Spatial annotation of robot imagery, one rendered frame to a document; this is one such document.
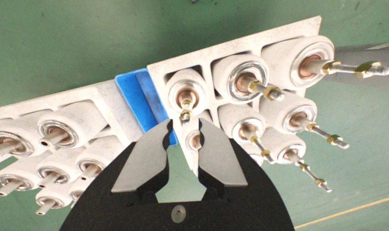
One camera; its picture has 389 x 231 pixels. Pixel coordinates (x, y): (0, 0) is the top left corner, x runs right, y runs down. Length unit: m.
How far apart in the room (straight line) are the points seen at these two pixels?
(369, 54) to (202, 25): 0.40
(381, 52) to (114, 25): 0.65
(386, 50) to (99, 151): 0.65
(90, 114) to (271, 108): 0.46
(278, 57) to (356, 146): 1.02
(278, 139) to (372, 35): 0.56
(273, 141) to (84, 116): 0.50
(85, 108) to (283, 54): 0.46
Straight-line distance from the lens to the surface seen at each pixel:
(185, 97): 0.19
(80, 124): 0.36
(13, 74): 0.80
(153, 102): 0.51
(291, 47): 0.29
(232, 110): 0.29
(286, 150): 0.40
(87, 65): 0.59
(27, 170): 0.59
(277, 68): 0.29
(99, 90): 0.38
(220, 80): 0.23
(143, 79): 0.49
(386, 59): 0.42
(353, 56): 0.44
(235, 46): 0.30
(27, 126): 0.46
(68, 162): 0.49
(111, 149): 0.41
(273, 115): 0.33
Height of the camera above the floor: 0.46
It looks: 62 degrees down
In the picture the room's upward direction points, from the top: 174 degrees clockwise
